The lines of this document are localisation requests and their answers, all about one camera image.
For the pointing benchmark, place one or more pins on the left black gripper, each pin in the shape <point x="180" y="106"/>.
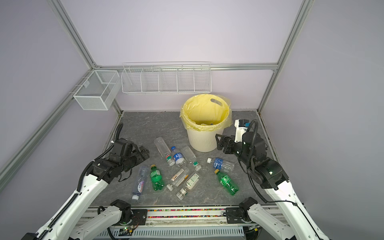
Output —
<point x="140" y="158"/>

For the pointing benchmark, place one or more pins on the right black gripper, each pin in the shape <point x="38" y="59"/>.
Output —
<point x="227" y="139"/>

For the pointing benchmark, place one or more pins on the clear bottle purple label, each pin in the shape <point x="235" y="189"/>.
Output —
<point x="140" y="183"/>

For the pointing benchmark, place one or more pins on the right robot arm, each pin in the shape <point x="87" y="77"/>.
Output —
<point x="271" y="177"/>

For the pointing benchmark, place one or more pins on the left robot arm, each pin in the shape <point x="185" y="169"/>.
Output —
<point x="96" y="176"/>

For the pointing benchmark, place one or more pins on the white plastic waste bin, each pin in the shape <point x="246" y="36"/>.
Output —
<point x="203" y="141"/>

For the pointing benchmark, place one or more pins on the yellow plastic bin liner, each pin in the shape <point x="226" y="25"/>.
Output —
<point x="206" y="107"/>

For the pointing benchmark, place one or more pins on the blue label bottle white cap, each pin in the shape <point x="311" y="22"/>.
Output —
<point x="221" y="165"/>

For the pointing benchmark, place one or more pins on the green bottle right yellow cap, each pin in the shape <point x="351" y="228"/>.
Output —
<point x="224" y="179"/>

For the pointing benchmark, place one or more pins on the green bottle yellow cap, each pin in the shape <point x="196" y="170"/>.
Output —
<point x="156" y="178"/>
<point x="224" y="179"/>

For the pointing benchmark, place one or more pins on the clear bottle red green label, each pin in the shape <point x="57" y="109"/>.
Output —
<point x="164" y="150"/>

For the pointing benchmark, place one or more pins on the clear bottle green neck label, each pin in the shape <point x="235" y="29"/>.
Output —
<point x="191" y="158"/>

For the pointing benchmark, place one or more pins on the green bottle left yellow cap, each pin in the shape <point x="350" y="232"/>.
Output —
<point x="156" y="178"/>

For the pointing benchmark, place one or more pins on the clear bottle blue label cap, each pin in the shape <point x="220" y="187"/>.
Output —
<point x="177" y="155"/>

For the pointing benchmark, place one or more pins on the clear bottle green white label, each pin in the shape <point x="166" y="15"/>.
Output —
<point x="191" y="182"/>

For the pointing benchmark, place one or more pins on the clear bottle yellow white label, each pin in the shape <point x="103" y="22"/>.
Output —
<point x="179" y="177"/>

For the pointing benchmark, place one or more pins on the small white mesh basket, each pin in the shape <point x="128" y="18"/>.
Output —
<point x="99" y="90"/>

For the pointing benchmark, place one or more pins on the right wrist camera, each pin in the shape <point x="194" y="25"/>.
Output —
<point x="241" y="126"/>

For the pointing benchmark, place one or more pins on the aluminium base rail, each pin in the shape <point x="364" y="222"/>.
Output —
<point x="200" y="222"/>

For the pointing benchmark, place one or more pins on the long white wire basket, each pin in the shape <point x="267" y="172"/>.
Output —
<point x="167" y="78"/>

